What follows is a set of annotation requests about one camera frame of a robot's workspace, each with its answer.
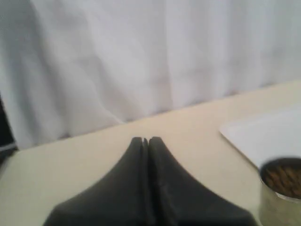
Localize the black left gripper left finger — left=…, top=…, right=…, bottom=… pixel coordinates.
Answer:
left=44, top=137, right=155, bottom=226

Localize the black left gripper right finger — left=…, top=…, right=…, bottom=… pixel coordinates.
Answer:
left=148, top=137, right=256, bottom=226

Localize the steel mug with kibble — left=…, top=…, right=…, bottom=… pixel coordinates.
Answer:
left=259, top=157, right=301, bottom=226

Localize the white plastic tray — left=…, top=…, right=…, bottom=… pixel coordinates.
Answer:
left=219, top=104, right=301, bottom=168

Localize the white curtain backdrop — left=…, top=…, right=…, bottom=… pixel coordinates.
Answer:
left=0, top=0, right=301, bottom=149

